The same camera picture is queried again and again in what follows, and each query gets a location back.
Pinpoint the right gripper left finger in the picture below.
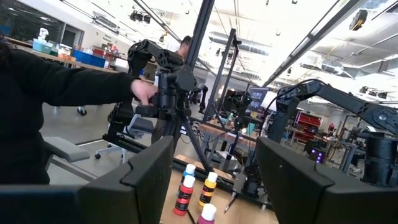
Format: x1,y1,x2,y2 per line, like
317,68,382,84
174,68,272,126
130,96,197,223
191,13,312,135
0,136,175,224

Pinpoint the long wooden workbench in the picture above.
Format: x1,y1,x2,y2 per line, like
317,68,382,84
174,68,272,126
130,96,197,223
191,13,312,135
4,37,119,74

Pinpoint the teal storage bin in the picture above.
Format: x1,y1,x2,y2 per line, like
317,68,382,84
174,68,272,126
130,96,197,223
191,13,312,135
32,39,53,54

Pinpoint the small red paint bottle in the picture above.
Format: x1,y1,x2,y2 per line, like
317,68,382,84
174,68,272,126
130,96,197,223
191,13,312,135
173,175,197,217

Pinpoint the wooden table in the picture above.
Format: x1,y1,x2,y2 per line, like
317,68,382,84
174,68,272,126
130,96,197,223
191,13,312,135
198,123,259,150

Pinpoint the small orange paint bottle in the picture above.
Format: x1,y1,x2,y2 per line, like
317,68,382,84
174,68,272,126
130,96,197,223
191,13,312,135
198,171,219,208

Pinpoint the blue storage bin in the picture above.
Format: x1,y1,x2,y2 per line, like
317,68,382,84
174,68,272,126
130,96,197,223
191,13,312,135
73,49,108,68

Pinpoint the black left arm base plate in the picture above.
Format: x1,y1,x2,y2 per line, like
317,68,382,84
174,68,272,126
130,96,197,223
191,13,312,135
232,161,271,203

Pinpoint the small blue paint bottle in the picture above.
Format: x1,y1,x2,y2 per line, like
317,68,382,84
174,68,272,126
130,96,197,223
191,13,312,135
178,163,197,190

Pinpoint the person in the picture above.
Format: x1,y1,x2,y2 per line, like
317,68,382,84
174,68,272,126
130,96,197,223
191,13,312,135
176,35,193,60
0,42,139,185

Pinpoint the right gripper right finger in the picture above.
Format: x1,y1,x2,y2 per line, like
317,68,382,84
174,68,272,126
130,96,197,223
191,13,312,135
255,136,398,224

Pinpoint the computer monitor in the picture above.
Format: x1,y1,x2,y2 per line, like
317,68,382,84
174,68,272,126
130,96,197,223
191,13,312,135
248,86,270,113

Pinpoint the black metal rig post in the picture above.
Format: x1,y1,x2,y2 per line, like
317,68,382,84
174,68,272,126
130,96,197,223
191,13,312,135
203,28,243,125

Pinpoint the black ceiling projector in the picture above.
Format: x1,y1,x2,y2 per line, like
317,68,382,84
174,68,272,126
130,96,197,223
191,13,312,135
348,9,369,31

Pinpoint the small magenta paint bottle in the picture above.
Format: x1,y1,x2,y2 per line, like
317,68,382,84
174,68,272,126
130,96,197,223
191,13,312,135
196,203,218,224

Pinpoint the grey office chair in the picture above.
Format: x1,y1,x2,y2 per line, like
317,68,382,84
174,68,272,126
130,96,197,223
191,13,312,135
43,136,97,183
95,114,155,165

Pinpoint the black-handled paint brush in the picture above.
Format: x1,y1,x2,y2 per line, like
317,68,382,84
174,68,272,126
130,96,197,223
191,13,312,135
223,192,239,214
185,208,197,224

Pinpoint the person's hand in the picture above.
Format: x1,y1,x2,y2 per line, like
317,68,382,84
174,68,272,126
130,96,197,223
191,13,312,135
130,79,159,106

